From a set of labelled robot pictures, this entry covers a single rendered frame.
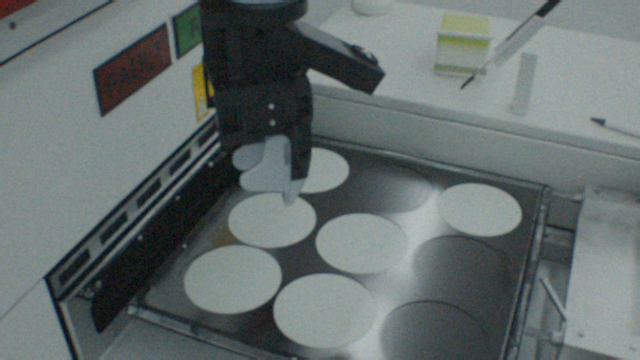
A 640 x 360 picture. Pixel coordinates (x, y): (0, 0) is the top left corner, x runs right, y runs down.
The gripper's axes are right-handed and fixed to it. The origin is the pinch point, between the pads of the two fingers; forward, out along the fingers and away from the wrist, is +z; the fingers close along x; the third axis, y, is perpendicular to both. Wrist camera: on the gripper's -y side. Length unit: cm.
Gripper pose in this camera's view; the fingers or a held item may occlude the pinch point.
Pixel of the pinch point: (294, 191)
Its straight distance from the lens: 64.8
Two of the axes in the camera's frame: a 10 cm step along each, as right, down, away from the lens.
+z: 0.0, 8.1, 5.8
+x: 3.0, 5.6, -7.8
